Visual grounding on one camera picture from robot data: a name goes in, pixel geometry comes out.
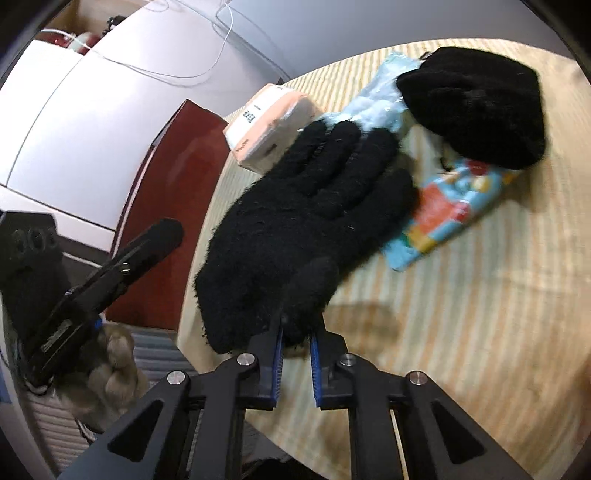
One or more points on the peach tissue pack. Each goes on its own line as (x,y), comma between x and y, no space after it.
(268,124)

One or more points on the cardboard box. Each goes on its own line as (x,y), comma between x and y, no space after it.
(87,18)

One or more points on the black fuzzy glove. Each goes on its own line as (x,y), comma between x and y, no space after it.
(286,221)

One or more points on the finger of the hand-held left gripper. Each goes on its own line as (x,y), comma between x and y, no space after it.
(138,254)

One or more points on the grey ribbed panel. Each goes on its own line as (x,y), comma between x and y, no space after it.
(152,350)

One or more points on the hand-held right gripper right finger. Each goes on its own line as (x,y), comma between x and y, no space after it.
(316,369)

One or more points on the black knit hat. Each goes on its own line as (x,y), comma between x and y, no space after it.
(480,106)

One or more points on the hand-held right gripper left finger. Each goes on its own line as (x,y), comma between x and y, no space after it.
(277,364)

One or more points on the dark red box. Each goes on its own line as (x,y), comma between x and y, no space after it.
(171,207)

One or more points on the light blue cotton ball bag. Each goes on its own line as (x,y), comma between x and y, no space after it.
(378,106)

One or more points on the colourful tube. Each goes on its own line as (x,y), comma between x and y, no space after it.
(443,207)

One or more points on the striped beige blanket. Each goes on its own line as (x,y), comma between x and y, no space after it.
(461,332)

